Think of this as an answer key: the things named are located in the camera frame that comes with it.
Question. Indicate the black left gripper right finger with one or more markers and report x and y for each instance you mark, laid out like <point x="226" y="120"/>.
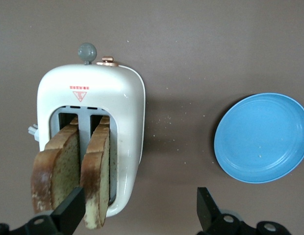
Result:
<point x="207" y="210"/>

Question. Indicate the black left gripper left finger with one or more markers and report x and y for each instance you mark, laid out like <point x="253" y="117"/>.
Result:
<point x="68" y="213"/>

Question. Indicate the brown bread slice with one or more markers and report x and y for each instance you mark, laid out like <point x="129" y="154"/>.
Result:
<point x="95" y="159"/>
<point x="63" y="159"/>

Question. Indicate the blue plate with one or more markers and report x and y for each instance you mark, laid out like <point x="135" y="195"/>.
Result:
<point x="260" y="137"/>

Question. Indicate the white toaster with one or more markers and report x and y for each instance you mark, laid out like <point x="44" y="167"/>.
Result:
<point x="105" y="85"/>

